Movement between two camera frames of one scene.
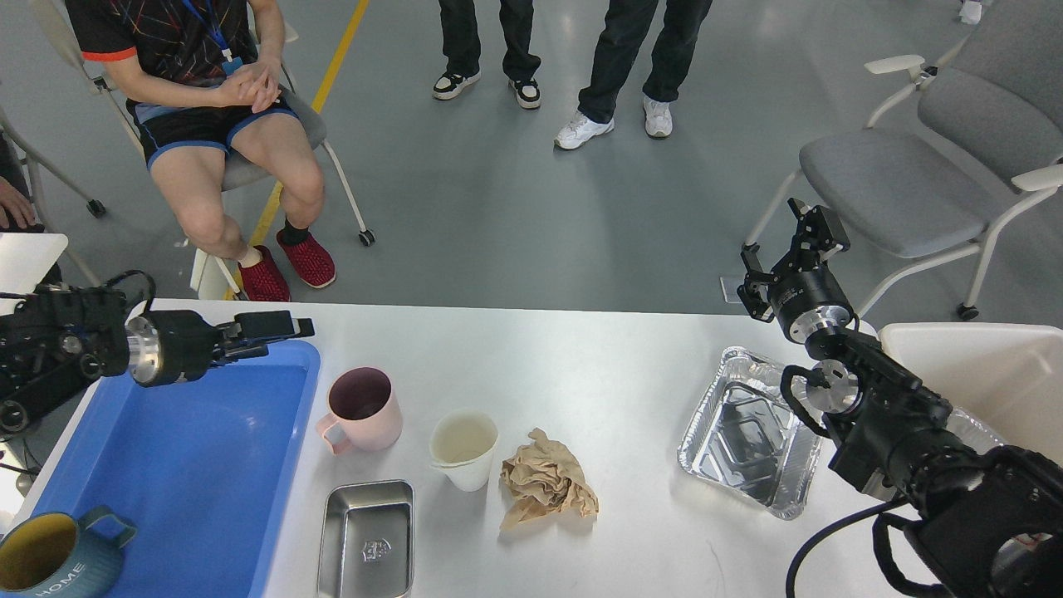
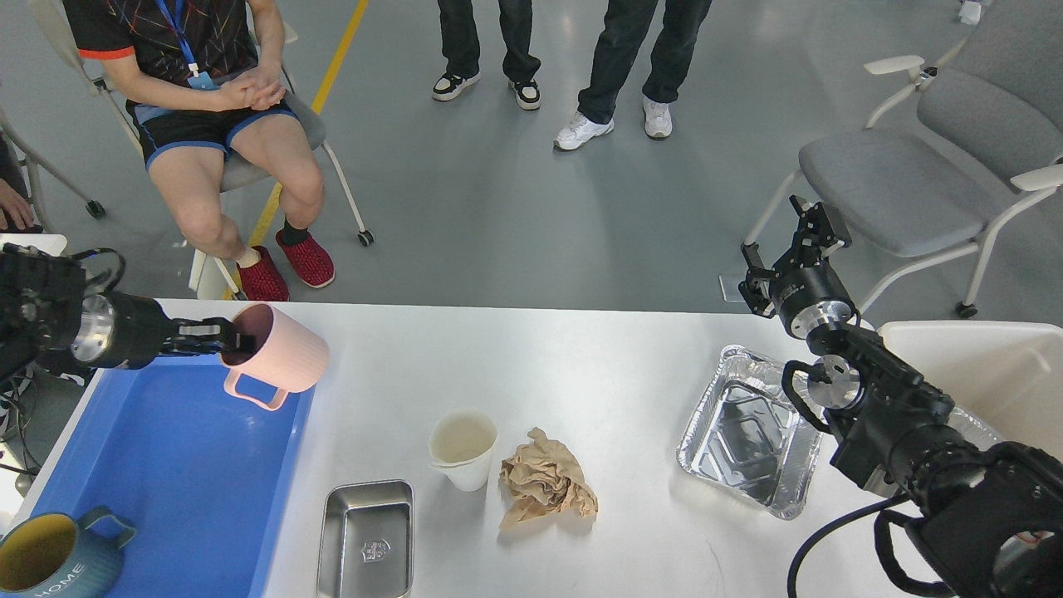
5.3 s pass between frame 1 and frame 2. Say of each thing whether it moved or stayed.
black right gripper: stayed
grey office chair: stayed
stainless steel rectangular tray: stayed
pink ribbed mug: moved
